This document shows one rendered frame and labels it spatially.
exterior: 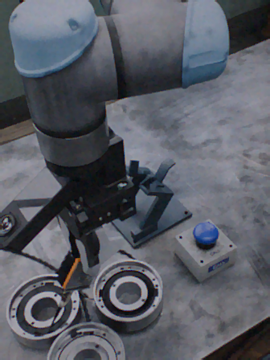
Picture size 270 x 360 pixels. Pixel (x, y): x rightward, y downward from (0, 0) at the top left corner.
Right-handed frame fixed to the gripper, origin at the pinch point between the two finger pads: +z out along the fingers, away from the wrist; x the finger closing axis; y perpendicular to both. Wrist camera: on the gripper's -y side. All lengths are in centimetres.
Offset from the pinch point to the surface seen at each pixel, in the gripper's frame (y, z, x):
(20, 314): -8.9, 10.2, 4.7
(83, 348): -4.1, 10.1, -5.3
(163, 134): 34.4, 13.2, 28.0
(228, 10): 168, 78, 152
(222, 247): 21.8, 8.7, -4.5
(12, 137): 32, 91, 143
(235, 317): 17.4, 13.2, -12.6
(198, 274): 16.8, 11.1, -5.0
